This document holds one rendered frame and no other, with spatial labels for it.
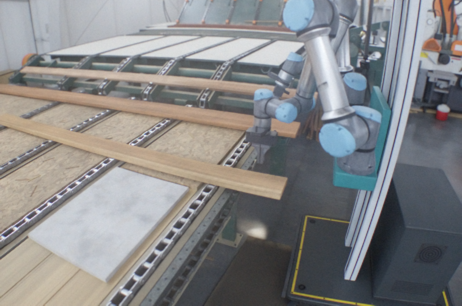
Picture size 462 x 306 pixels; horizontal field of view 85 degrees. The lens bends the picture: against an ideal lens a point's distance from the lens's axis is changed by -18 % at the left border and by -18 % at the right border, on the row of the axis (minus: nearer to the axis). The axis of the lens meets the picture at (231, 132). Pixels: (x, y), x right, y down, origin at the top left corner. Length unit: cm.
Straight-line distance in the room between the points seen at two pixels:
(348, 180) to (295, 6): 64
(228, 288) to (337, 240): 76
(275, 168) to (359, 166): 170
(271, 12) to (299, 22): 622
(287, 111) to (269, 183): 41
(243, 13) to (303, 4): 639
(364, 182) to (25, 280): 129
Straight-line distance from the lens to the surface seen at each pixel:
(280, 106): 114
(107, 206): 141
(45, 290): 120
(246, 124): 198
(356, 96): 155
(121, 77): 324
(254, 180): 141
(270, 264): 217
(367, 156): 112
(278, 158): 270
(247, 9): 740
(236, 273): 211
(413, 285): 168
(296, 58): 154
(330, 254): 187
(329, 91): 96
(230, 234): 227
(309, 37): 97
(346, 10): 146
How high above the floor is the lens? 167
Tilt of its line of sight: 25 degrees down
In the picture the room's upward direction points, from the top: straight up
